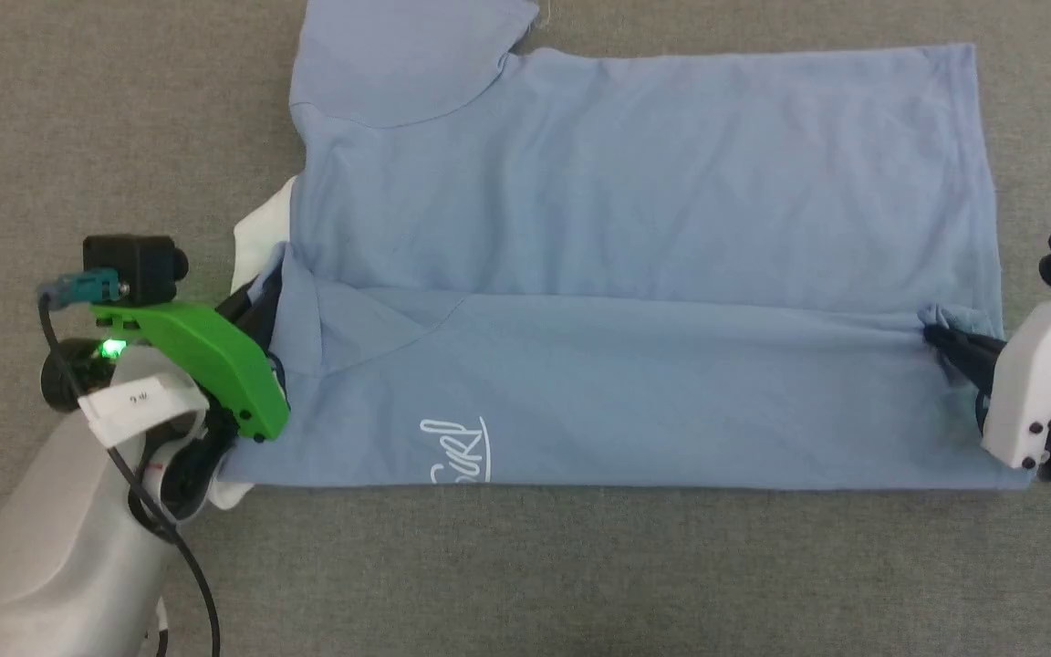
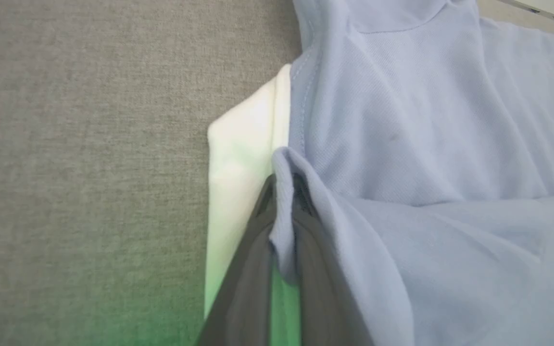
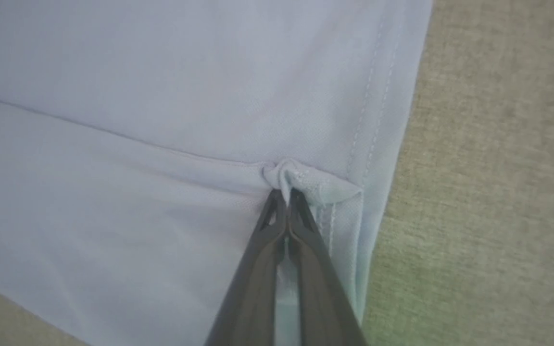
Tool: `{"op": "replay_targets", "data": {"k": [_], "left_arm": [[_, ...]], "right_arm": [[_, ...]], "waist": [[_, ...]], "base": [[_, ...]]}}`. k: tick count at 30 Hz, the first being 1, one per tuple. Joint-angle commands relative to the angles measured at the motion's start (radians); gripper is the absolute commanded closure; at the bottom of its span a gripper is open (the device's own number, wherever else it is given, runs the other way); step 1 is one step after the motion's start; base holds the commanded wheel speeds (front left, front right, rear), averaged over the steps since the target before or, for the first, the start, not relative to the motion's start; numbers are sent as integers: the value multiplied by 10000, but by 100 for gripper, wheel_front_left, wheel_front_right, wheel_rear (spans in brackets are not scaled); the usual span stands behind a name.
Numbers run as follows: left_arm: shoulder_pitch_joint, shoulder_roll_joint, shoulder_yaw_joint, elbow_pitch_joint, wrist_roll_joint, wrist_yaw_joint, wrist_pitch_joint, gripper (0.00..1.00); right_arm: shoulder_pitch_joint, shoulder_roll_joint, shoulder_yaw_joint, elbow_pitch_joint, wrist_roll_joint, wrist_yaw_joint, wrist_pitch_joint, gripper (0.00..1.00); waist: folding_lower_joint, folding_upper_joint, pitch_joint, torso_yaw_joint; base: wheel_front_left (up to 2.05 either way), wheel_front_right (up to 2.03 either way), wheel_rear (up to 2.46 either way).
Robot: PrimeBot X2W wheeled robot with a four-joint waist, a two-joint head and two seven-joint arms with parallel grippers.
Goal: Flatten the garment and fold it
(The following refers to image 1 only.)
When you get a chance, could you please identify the light blue t-shirt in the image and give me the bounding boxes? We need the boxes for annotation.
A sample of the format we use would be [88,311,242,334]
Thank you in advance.
[215,0,1037,509]

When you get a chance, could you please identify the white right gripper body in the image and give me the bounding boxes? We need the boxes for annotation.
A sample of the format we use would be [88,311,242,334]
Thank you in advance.
[982,285,1051,471]

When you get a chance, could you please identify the grey fabric padded surface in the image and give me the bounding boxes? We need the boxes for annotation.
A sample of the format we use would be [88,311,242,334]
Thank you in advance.
[0,0,1051,657]

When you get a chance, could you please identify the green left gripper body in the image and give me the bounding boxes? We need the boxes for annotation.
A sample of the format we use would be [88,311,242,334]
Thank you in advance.
[90,303,290,443]

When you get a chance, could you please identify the teal cable connector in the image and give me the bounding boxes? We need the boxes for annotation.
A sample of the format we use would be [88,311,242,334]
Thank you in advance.
[37,269,121,307]

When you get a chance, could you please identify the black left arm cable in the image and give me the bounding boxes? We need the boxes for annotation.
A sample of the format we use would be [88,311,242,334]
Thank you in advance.
[37,292,221,657]

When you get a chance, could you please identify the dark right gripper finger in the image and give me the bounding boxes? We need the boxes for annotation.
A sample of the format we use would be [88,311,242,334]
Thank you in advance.
[941,351,999,395]
[922,326,1008,366]

